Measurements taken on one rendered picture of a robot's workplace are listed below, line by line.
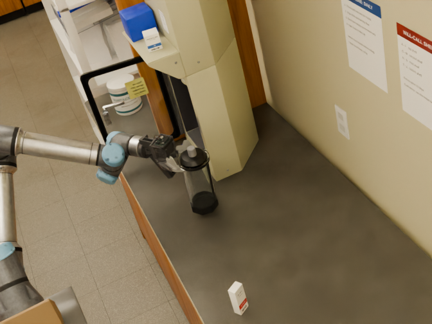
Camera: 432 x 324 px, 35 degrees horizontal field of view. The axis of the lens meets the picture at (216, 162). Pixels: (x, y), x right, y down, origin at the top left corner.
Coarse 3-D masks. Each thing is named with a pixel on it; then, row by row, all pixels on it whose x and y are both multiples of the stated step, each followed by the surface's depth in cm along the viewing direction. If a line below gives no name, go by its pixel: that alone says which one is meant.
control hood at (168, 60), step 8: (160, 32) 245; (128, 40) 246; (144, 40) 242; (168, 40) 238; (136, 48) 238; (144, 48) 237; (168, 48) 233; (144, 56) 232; (152, 56) 231; (160, 56) 230; (168, 56) 229; (176, 56) 230; (152, 64) 228; (160, 64) 229; (168, 64) 230; (176, 64) 232; (168, 72) 232; (176, 72) 233; (184, 72) 235
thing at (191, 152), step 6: (186, 150) 232; (192, 150) 227; (198, 150) 231; (186, 156) 229; (192, 156) 228; (198, 156) 229; (204, 156) 229; (186, 162) 228; (192, 162) 227; (198, 162) 227
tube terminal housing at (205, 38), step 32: (160, 0) 224; (192, 0) 222; (224, 0) 241; (192, 32) 228; (224, 32) 243; (192, 64) 234; (224, 64) 244; (192, 96) 240; (224, 96) 246; (224, 128) 252; (224, 160) 259
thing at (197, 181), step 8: (192, 168) 227; (184, 176) 233; (192, 176) 230; (200, 176) 230; (208, 176) 233; (192, 184) 233; (200, 184) 233; (208, 184) 235; (192, 192) 236; (200, 192) 235; (208, 192) 236; (192, 200) 239; (200, 200) 237; (208, 200) 238
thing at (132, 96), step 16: (112, 64) 260; (144, 64) 262; (96, 80) 262; (112, 80) 263; (128, 80) 264; (144, 80) 266; (96, 96) 265; (112, 96) 267; (128, 96) 268; (144, 96) 270; (160, 96) 271; (112, 112) 271; (128, 112) 272; (144, 112) 274; (160, 112) 275; (112, 128) 274; (128, 128) 276; (144, 128) 278; (160, 128) 279
